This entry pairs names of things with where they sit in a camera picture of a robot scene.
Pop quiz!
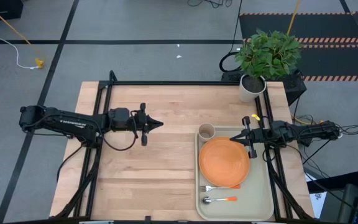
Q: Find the black looped floor cable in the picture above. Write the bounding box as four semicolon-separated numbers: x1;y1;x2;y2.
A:
218;0;244;73

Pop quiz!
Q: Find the black box under plant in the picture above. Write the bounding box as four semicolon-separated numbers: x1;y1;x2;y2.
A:
221;68;308;106

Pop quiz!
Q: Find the black aluminium table frame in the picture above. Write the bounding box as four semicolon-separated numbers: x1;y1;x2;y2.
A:
53;70;316;224

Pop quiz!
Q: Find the black mat with hazard stripes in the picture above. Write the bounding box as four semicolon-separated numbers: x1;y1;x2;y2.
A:
239;11;358;83

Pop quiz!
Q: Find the yellow hanging cable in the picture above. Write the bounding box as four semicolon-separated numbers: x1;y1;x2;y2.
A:
287;0;301;36

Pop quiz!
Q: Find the black case on floor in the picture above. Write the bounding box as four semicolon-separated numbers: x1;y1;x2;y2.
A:
0;0;24;24

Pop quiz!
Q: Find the spoon with orange handle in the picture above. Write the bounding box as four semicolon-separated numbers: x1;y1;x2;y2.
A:
201;195;239;205

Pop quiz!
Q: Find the fork with orange handle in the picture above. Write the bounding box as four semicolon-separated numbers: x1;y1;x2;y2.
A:
198;184;242;193

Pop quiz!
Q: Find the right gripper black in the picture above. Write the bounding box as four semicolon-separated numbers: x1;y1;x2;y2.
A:
229;115;267;159

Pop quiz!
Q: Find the white paper sheet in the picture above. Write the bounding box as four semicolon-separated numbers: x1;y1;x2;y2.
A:
304;172;328;219

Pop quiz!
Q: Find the beige rectangular tray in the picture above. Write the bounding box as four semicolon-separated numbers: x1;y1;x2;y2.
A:
195;125;275;222

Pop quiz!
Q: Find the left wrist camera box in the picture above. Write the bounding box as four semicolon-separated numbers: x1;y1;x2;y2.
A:
108;107;131;132

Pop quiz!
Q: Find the orange round plate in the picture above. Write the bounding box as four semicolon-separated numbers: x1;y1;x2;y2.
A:
198;136;251;189

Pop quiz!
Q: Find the black cable bundle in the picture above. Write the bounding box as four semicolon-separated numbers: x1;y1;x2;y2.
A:
290;96;358;212

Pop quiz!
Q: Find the white plant pot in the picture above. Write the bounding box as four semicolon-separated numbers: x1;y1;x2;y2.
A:
238;73;267;103

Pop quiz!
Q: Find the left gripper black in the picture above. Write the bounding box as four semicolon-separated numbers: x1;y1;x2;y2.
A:
130;102;165;147

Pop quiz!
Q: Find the long yellow floor cable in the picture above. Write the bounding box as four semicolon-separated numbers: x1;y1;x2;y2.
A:
0;0;42;62

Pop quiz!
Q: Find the green leafy plant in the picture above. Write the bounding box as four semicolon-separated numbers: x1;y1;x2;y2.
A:
234;29;303;80

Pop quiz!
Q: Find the white floor cable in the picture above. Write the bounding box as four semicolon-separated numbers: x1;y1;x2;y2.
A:
0;0;40;70

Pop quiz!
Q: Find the beige paper cup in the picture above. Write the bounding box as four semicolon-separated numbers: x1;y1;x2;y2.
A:
197;122;216;143

